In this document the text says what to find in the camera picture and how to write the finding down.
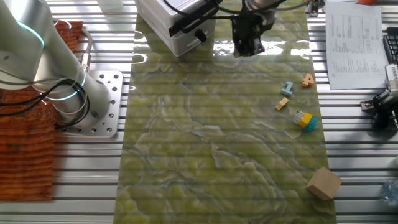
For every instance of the large wooden cube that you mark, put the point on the large wooden cube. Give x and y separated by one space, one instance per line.
323 183

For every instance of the blue number one block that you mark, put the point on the blue number one block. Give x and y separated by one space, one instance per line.
287 89

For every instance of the green marble pattern mat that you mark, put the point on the green marble pattern mat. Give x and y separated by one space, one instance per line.
202 149

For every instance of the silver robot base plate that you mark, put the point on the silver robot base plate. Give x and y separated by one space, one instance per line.
109 93

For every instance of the black keyboard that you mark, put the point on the black keyboard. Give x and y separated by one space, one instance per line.
392 46

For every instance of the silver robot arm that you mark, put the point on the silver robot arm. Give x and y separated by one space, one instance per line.
25 46

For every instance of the clear yellow teal toy bricks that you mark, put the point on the clear yellow teal toy bricks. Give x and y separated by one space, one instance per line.
305 120

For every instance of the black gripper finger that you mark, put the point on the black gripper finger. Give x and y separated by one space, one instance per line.
241 45
256 43

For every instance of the white plastic drawer cabinet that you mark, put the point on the white plastic drawer cabinet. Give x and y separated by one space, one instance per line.
155 18

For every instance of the brown wood grain mat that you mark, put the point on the brown wood grain mat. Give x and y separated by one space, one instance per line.
25 149

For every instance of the printed paper sheet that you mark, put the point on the printed paper sheet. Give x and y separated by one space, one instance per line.
357 53

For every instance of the orange number four block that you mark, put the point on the orange number four block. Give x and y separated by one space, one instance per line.
308 81

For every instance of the orange round object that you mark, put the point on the orange round object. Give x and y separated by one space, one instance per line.
367 1

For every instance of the small tan wooden block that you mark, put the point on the small tan wooden block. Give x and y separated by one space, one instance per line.
281 104

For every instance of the black tool at right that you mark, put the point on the black tool at right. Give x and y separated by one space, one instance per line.
384 102

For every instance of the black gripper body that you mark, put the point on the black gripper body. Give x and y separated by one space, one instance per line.
248 23

